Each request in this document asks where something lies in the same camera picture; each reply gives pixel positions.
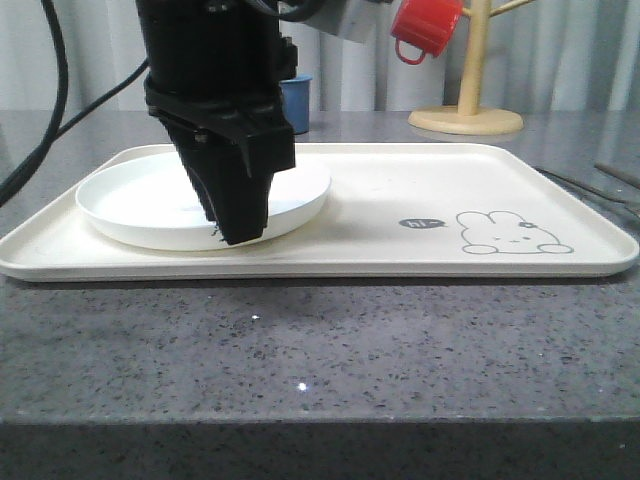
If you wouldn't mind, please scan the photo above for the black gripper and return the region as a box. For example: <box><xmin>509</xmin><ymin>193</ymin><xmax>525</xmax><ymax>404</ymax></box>
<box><xmin>136</xmin><ymin>1</ymin><xmax>298</xmax><ymax>245</ymax></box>

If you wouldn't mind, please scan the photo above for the white round plate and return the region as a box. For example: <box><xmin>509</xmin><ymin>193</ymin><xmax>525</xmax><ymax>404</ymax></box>
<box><xmin>75</xmin><ymin>153</ymin><xmax>331</xmax><ymax>251</ymax></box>

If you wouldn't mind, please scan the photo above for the silver metal fork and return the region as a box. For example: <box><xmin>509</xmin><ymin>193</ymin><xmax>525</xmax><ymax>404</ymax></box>
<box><xmin>533</xmin><ymin>166</ymin><xmax>639</xmax><ymax>218</ymax></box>

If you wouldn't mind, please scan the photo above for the blue enamel mug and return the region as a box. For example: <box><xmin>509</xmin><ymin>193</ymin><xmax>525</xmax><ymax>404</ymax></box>
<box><xmin>280</xmin><ymin>75</ymin><xmax>312</xmax><ymax>134</ymax></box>

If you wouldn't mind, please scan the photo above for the beige rabbit serving tray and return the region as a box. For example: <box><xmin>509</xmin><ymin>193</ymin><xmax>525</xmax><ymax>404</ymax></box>
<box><xmin>1</xmin><ymin>143</ymin><xmax>639</xmax><ymax>282</ymax></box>

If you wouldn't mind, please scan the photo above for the wooden mug tree stand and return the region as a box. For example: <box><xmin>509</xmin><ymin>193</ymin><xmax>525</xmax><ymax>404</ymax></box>
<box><xmin>408</xmin><ymin>0</ymin><xmax>528</xmax><ymax>135</ymax></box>

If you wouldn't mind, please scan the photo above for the red enamel mug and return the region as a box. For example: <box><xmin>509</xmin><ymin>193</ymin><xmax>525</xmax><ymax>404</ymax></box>
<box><xmin>391</xmin><ymin>0</ymin><xmax>463</xmax><ymax>65</ymax></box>

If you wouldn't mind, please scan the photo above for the grey curtain backdrop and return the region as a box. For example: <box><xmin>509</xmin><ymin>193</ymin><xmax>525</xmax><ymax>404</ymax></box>
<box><xmin>1</xmin><ymin>1</ymin><xmax>639</xmax><ymax>113</ymax></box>

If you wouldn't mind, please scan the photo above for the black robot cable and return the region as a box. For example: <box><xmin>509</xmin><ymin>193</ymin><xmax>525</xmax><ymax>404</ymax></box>
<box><xmin>0</xmin><ymin>0</ymin><xmax>150</xmax><ymax>207</ymax></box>

